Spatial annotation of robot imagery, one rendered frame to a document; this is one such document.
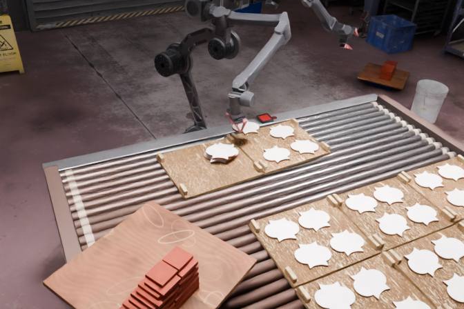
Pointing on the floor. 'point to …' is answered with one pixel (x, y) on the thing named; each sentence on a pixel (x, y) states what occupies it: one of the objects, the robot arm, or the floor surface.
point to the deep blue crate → (391, 33)
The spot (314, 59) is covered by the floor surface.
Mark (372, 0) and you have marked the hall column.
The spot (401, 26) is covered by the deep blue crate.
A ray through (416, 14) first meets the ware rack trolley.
